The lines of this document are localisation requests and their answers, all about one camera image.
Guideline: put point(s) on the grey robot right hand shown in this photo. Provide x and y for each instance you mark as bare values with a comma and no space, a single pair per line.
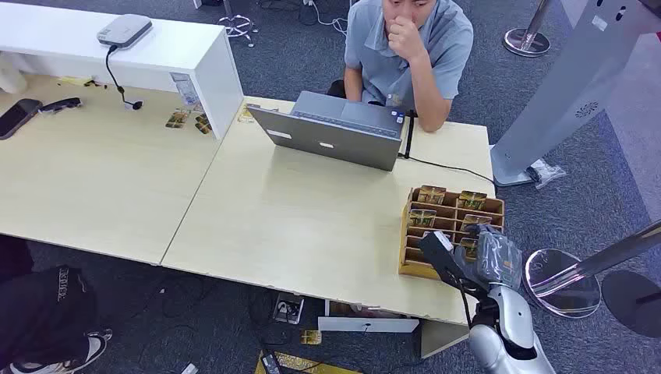
498,258

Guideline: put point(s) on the person's left forearm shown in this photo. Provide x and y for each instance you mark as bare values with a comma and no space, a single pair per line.
431,93

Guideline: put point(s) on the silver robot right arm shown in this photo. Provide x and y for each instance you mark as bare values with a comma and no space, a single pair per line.
508,330

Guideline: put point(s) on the person's right forearm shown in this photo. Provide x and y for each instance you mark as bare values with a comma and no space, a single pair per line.
352,85

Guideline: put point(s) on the wooden card organizer box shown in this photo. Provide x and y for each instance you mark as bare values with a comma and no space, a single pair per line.
444,229

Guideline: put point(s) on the person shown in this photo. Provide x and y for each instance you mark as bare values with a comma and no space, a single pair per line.
444,46
41,304

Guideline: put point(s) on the person's left hand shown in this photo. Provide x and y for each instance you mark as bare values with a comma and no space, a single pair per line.
405,38

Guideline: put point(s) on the clear plastic bag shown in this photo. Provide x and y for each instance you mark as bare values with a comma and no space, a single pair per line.
547,173

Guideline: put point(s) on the beige desk leg panel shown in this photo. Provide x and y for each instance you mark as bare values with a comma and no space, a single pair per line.
439,336

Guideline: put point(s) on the black round stanchion base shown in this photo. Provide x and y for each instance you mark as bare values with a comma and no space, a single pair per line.
634,304

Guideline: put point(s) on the white board under desk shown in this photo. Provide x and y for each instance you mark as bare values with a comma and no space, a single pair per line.
367,324

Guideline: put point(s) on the silver kiosk stand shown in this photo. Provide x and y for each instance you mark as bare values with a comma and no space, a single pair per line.
573,88

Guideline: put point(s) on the grey laptop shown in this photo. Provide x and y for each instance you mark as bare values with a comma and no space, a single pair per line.
330,139

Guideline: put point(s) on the yellow floor tape strip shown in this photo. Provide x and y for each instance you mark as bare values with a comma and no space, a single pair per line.
310,364

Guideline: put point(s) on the black power adapter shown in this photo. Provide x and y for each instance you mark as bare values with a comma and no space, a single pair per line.
270,363

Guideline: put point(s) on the white plug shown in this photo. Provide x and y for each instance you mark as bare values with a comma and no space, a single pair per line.
189,369

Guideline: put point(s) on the chrome chair base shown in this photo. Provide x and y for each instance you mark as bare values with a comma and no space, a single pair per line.
237,23

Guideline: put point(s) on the paper label on shelf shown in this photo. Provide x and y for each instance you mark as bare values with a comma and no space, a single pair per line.
185,89

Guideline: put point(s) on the white desk shelf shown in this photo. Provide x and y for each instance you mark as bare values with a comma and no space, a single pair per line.
170,49

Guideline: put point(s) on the white and black shoe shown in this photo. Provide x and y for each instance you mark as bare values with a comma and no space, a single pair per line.
93,347

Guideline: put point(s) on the grey flat router box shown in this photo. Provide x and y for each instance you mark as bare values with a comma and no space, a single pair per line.
124,30

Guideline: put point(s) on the yellow sticky note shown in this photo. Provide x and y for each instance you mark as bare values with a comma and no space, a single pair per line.
75,81

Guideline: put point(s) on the black smartphone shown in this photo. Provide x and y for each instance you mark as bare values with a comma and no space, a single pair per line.
18,117

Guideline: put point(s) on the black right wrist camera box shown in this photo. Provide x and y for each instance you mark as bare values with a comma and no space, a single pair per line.
439,253

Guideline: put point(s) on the chrome stanchion post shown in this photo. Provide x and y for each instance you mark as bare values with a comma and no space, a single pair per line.
563,284
527,42

